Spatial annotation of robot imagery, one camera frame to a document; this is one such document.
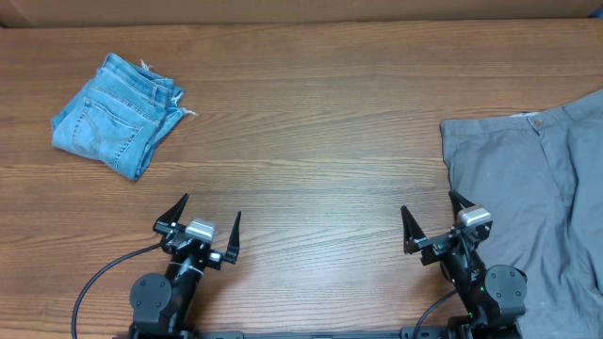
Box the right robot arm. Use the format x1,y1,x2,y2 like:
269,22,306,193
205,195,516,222
400,189,528,338

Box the grey shorts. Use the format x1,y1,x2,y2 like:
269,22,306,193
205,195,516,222
441,91,602,338

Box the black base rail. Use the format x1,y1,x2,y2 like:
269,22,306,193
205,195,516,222
194,326,448,339

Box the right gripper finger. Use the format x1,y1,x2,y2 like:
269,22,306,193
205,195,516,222
400,205,427,254
448,189,474,215

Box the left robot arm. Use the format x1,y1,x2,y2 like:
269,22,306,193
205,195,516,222
128,194,241,339

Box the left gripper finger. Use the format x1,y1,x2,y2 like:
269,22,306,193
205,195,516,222
155,193,189,226
223,211,241,264

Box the folded blue denim jeans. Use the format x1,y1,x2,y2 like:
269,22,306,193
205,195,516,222
51,53,194,181

